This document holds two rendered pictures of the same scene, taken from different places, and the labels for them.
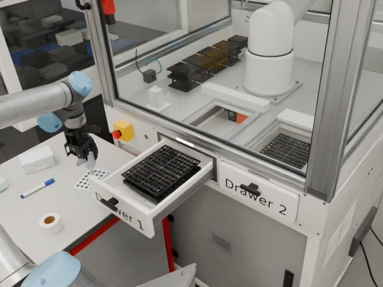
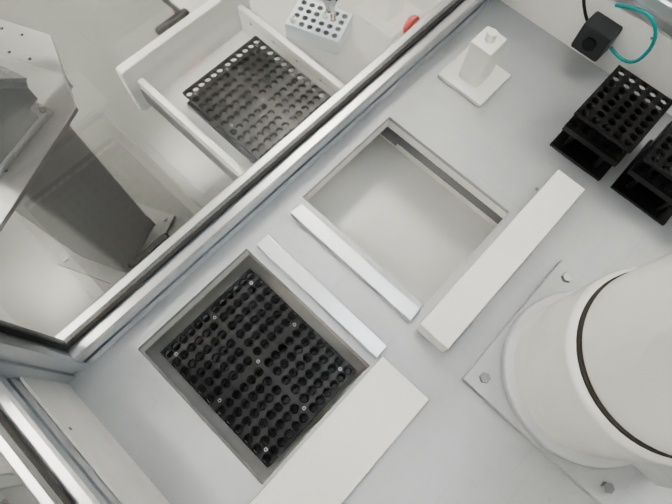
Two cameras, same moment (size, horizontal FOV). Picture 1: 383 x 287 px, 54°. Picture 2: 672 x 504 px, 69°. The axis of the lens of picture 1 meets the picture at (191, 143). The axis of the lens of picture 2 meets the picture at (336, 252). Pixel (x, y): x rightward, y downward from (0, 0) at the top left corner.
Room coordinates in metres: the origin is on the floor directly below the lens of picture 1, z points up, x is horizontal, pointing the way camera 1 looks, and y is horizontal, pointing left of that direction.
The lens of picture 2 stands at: (1.17, -0.42, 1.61)
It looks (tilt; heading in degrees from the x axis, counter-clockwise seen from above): 70 degrees down; 87
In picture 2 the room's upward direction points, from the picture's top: 4 degrees clockwise
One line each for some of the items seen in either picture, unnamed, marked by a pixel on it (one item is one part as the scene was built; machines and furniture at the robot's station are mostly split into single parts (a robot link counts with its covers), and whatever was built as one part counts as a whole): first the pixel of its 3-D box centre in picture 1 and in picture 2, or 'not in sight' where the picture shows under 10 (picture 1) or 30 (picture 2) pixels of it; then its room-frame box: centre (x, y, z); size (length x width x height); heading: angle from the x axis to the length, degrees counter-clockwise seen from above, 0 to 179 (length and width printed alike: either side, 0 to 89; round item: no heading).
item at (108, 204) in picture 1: (111, 202); not in sight; (0.88, 0.26, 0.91); 0.07 x 0.04 x 0.01; 47
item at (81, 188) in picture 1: (92, 182); not in sight; (1.14, 0.40, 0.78); 0.12 x 0.08 x 0.04; 158
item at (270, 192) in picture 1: (256, 191); not in sight; (0.92, -0.20, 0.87); 0.29 x 0.02 x 0.11; 47
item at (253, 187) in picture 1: (252, 188); not in sight; (0.90, -0.18, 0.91); 0.07 x 0.04 x 0.01; 47
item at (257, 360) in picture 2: not in sight; (260, 364); (1.07, -0.34, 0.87); 0.22 x 0.18 x 0.06; 137
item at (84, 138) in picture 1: (78, 139); not in sight; (1.14, 0.41, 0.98); 0.09 x 0.08 x 0.12; 158
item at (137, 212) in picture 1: (119, 205); not in sight; (0.90, 0.25, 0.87); 0.29 x 0.02 x 0.11; 47
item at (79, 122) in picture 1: (75, 119); not in sight; (1.15, 0.40, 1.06); 0.08 x 0.08 x 0.05
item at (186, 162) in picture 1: (162, 174); not in sight; (1.05, 0.11, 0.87); 0.22 x 0.18 x 0.06; 137
